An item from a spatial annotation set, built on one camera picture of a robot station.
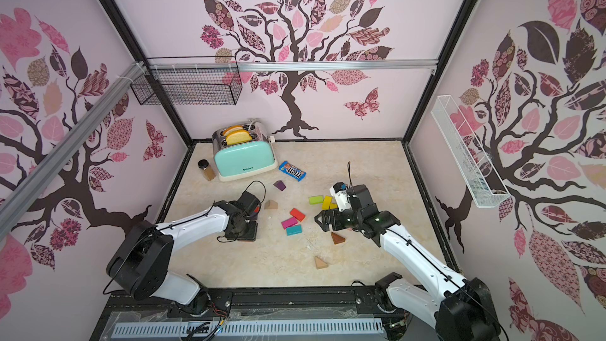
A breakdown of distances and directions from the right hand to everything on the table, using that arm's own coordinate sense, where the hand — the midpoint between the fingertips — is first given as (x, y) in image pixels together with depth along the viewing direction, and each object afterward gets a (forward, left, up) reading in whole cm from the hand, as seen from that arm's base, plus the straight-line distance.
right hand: (326, 220), depth 80 cm
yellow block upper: (+13, -2, -12) cm, 18 cm away
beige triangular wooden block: (+12, +22, -10) cm, 27 cm away
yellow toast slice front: (+34, +35, +9) cm, 50 cm away
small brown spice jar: (+27, +50, -5) cm, 57 cm away
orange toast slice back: (+39, +39, +9) cm, 55 cm away
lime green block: (+15, +3, -11) cm, 19 cm away
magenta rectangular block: (+5, +14, -12) cm, 19 cm away
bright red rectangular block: (+9, +11, -12) cm, 19 cm away
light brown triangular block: (-11, +3, -11) cm, 16 cm away
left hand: (-2, +31, -12) cm, 33 cm away
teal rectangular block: (+2, +12, -12) cm, 17 cm away
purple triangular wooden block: (+23, +19, -11) cm, 32 cm away
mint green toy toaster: (+28, +36, 0) cm, 45 cm away
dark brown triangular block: (-3, -4, -10) cm, 11 cm away
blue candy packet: (+30, +14, -10) cm, 34 cm away
